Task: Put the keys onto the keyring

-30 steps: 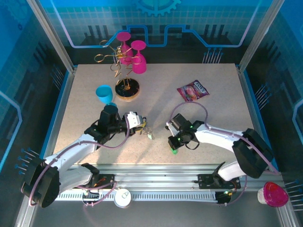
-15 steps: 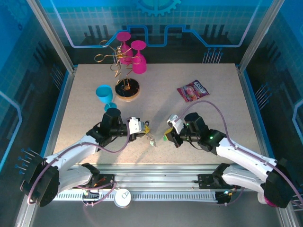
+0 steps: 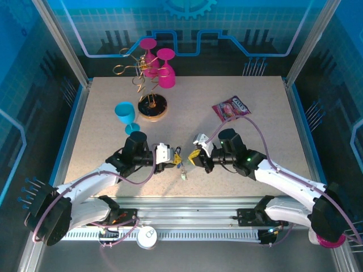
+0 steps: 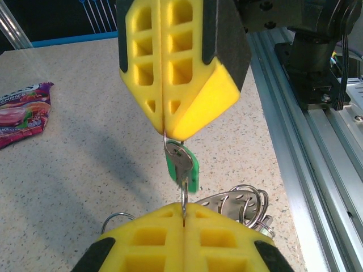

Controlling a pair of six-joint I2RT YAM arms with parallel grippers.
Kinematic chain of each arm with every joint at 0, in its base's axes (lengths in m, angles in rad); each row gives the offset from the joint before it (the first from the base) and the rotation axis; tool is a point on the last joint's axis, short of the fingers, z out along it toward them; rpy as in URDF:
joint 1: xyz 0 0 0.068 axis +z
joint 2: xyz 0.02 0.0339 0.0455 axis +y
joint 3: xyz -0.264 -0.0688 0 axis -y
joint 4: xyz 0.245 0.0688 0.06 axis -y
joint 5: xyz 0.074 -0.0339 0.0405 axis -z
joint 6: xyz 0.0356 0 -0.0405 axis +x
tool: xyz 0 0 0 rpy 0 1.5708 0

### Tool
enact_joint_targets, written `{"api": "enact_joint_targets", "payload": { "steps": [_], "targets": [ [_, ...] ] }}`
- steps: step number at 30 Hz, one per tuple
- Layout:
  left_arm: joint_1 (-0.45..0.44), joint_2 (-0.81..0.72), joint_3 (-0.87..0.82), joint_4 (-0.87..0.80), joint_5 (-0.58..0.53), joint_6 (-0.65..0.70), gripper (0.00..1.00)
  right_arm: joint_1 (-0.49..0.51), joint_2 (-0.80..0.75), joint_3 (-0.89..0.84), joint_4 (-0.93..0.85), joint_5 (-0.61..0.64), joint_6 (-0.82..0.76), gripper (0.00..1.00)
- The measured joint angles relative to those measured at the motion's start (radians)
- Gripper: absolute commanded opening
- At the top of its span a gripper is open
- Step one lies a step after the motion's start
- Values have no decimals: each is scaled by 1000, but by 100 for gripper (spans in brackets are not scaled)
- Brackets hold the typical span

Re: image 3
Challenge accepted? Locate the white slotted cable duct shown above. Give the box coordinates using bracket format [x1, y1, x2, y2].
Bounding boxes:
[61, 228, 273, 243]

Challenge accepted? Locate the purple candy packet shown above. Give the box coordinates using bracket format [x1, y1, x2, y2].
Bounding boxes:
[212, 96, 252, 123]

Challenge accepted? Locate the pink plastic goblet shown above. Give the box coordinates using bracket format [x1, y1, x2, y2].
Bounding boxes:
[155, 48, 176, 90]
[138, 38, 160, 79]

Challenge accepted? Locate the aluminium frame post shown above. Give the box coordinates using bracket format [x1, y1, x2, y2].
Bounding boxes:
[285, 0, 343, 87]
[30, 0, 93, 87]

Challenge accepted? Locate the blue plastic goblet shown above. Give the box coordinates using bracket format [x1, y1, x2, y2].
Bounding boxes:
[114, 101, 141, 136]

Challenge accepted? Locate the white round cap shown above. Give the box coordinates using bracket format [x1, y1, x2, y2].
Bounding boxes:
[137, 226, 159, 249]

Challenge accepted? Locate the gold wire glass rack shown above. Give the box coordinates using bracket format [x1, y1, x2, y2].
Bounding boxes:
[112, 47, 170, 124]

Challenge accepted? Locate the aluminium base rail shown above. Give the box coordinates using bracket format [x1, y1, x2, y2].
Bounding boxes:
[85, 194, 313, 228]

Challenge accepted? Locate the pink tape roll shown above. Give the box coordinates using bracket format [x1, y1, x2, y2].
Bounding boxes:
[309, 232, 347, 250]

